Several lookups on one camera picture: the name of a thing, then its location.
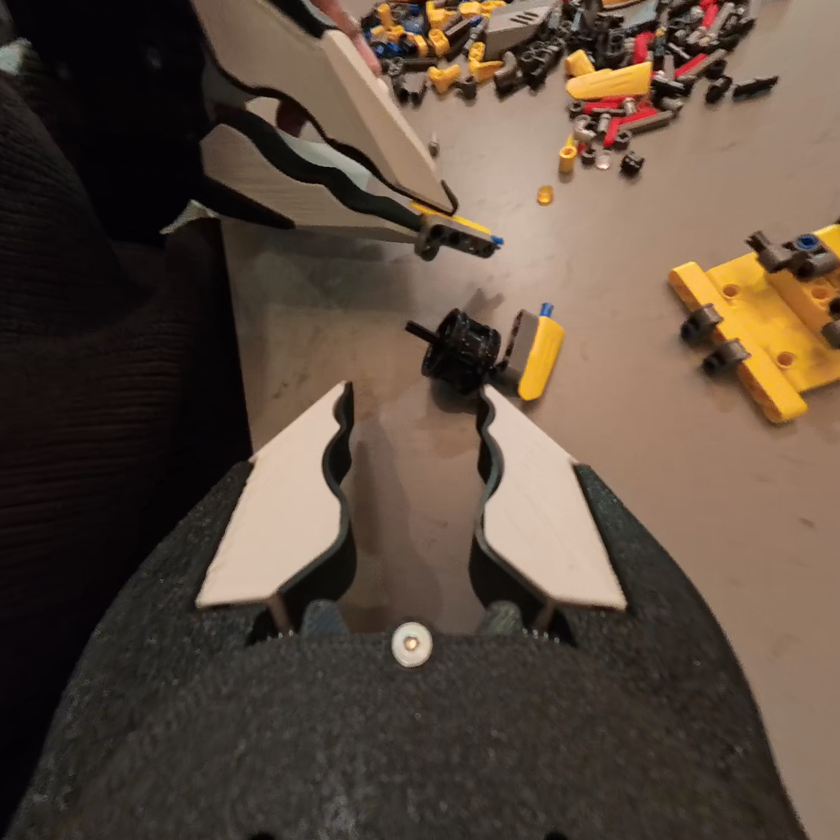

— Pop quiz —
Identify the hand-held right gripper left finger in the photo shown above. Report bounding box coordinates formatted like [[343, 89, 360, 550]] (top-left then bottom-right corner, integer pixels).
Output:
[[196, 381, 358, 632]]

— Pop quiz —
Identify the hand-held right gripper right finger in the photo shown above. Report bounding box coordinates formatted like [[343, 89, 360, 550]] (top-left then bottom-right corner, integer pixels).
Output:
[[469, 386, 627, 634]]

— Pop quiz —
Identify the person's left hand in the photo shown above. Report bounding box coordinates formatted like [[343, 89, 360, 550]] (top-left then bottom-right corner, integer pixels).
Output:
[[310, 0, 383, 74]]

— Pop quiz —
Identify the person's black sweater torso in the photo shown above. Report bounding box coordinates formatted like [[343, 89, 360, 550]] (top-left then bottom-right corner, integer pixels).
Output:
[[0, 0, 253, 815]]

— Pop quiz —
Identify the black wheel hub with axle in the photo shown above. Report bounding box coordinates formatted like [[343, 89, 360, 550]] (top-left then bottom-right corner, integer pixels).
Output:
[[406, 308, 504, 396]]

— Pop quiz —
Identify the yellow brick plate assembly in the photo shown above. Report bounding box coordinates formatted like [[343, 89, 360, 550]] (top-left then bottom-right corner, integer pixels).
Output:
[[668, 223, 840, 424]]

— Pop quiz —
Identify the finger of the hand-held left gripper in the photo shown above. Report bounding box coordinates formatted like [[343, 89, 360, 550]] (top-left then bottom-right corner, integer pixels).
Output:
[[200, 105, 427, 245], [193, 0, 459, 216]]

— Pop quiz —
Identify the pile of small brick parts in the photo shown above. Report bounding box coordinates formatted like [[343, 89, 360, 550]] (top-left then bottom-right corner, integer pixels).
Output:
[[360, 0, 782, 179]]

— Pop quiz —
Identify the small yellow panel grey beam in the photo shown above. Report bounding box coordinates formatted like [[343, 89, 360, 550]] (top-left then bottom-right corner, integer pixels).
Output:
[[502, 303, 567, 401], [413, 202, 505, 261]]

